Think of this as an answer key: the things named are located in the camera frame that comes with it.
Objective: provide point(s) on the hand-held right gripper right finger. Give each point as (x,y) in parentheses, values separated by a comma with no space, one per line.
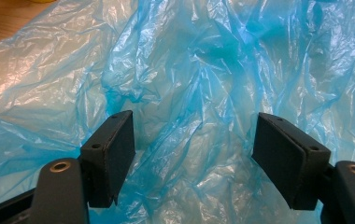
(287,165)

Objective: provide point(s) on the blue plastic bag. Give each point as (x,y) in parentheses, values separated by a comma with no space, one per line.
(197,68)

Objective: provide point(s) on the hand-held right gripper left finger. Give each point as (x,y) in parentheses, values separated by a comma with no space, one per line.
(110,161)

